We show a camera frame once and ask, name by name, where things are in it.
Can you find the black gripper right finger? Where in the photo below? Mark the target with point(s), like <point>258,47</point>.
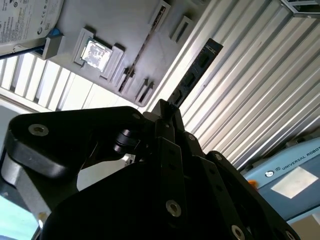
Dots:
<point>225,190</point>

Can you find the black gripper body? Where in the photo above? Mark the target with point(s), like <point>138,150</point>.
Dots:
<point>112,212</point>

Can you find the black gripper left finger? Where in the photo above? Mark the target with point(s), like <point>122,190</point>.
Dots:
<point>62,130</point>

